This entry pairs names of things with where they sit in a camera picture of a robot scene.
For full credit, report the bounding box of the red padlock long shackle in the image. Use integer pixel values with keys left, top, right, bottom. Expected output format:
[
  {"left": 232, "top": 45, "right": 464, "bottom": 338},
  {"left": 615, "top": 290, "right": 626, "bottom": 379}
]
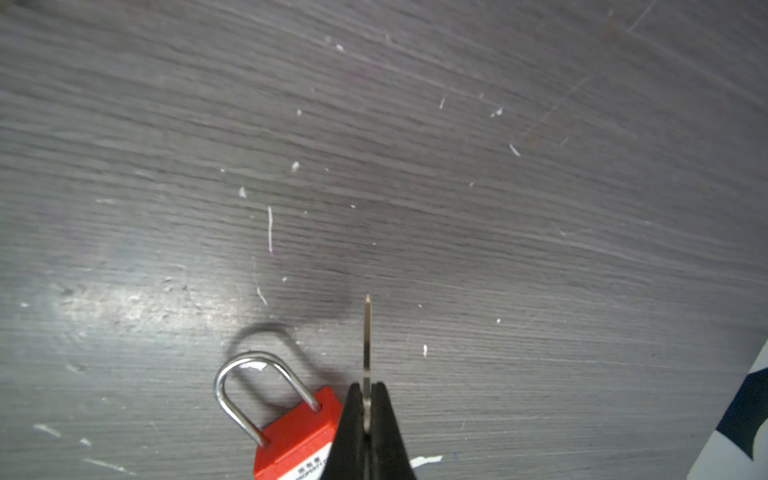
[{"left": 213, "top": 351, "right": 342, "bottom": 479}]

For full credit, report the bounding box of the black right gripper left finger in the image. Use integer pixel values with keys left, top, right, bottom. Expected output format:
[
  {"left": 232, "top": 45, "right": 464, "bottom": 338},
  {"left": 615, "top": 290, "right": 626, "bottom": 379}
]
[{"left": 321, "top": 383, "right": 365, "bottom": 480}]

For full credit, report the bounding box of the silver key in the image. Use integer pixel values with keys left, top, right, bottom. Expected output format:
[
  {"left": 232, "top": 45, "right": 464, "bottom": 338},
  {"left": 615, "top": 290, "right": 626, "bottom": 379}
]
[{"left": 362, "top": 294, "right": 372, "bottom": 434}]

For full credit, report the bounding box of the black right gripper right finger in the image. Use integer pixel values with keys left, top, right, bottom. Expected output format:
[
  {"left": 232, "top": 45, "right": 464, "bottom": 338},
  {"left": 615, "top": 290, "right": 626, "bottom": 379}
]
[{"left": 367, "top": 382, "right": 417, "bottom": 480}]

